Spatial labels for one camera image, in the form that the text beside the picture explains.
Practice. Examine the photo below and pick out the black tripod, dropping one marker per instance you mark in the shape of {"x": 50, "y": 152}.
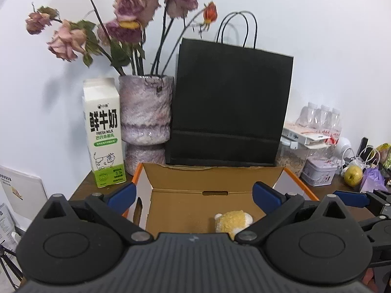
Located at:
{"x": 9, "y": 265}

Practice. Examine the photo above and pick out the green yellow snack packet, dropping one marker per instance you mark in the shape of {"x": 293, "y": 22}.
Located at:
{"x": 385, "y": 155}

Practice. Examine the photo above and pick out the black paper bag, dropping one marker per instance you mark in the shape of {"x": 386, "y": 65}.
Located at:
{"x": 229, "y": 97}

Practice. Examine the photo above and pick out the stack of printed boxes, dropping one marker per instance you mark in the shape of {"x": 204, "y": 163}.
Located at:
{"x": 6, "y": 226}

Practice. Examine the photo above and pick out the white green milk carton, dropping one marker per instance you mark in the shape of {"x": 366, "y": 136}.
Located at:
{"x": 104, "y": 134}

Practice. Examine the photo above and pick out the white board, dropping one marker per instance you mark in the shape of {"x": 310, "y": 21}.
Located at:
{"x": 21, "y": 189}

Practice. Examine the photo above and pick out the flat white box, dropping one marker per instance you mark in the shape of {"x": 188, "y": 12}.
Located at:
{"x": 301, "y": 132}

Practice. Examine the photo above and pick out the black charger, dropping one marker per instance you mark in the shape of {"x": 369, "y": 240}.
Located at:
{"x": 364, "y": 146}

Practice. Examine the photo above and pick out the clear water bottle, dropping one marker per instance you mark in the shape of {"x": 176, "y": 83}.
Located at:
{"x": 335, "y": 125}
{"x": 323, "y": 120}
{"x": 307, "y": 117}

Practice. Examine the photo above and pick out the purple paper packet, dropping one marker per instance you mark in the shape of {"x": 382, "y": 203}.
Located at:
{"x": 371, "y": 178}

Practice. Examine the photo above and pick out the dried rose bouquet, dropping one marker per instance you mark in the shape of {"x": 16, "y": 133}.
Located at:
{"x": 131, "y": 4}

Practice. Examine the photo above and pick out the purple marbled vase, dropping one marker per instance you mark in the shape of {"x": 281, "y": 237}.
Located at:
{"x": 145, "y": 113}

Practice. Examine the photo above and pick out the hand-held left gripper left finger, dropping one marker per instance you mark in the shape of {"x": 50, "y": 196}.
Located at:
{"x": 122, "y": 196}

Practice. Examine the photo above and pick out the white round device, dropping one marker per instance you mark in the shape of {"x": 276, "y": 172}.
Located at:
{"x": 343, "y": 146}

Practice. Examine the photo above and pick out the printed tin box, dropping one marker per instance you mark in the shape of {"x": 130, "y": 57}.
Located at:
{"x": 319, "y": 171}

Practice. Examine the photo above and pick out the orange cardboard box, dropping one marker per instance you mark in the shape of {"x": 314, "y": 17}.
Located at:
{"x": 183, "y": 201}

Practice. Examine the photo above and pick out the clear plastic oat jar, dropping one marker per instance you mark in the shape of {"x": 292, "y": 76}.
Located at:
{"x": 290, "y": 162}

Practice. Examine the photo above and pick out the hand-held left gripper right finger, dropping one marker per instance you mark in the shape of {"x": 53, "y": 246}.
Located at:
{"x": 266, "y": 194}

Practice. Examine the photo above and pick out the yellow green apple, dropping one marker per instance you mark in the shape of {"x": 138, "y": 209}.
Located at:
{"x": 353, "y": 175}

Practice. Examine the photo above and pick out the yellow white plush toy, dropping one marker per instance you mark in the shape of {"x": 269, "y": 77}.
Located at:
{"x": 232, "y": 219}

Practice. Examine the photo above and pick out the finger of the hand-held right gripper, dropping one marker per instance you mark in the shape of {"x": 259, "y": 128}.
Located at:
{"x": 351, "y": 197}
{"x": 377, "y": 221}

